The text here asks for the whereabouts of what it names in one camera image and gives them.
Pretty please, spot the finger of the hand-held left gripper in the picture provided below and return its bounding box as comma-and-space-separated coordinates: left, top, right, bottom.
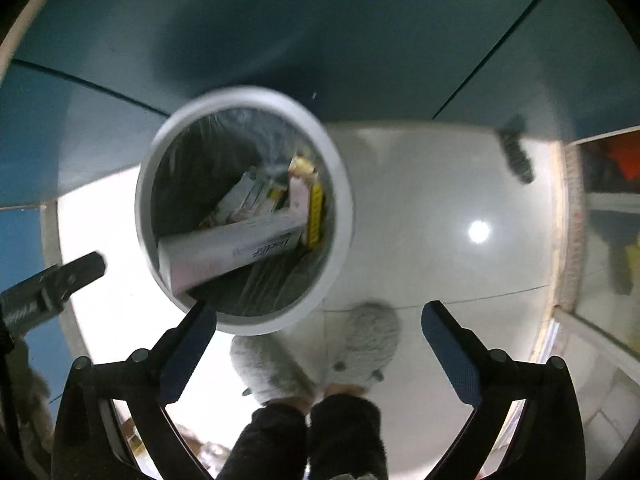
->
34, 252, 107, 307

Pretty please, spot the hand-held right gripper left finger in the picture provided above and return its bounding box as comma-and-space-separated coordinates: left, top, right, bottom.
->
52, 301, 218, 480

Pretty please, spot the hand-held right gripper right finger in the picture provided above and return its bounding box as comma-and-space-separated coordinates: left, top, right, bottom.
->
421, 300, 587, 480

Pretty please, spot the white round trash bin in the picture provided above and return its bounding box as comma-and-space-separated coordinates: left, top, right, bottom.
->
134, 86, 357, 336

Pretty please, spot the grey fluffy slipper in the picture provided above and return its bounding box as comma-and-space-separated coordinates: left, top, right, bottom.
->
320, 301, 404, 401
230, 334, 319, 407

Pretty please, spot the long white carton box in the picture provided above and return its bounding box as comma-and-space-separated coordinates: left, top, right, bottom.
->
157, 207, 309, 296

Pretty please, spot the person's left leg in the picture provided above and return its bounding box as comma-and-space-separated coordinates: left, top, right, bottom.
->
217, 396, 308, 480

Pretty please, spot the person's leg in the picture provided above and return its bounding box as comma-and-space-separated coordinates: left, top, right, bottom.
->
309, 385, 390, 480
217, 396, 308, 480

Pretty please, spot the person's right leg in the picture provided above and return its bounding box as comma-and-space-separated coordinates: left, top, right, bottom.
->
309, 385, 390, 480

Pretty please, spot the black bin liner bag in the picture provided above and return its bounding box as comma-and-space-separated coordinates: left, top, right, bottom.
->
150, 106, 332, 317

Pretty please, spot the yellow packet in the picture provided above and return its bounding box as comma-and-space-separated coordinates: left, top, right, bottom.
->
306, 180, 327, 249

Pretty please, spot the yellow and pink box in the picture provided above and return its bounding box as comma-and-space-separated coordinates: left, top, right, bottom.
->
286, 155, 321, 226

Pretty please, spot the glass door cabinet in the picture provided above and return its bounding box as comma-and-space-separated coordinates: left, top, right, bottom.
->
552, 125, 640, 356

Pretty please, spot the dark striped object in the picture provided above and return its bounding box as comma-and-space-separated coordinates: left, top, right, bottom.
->
495, 115, 537, 184

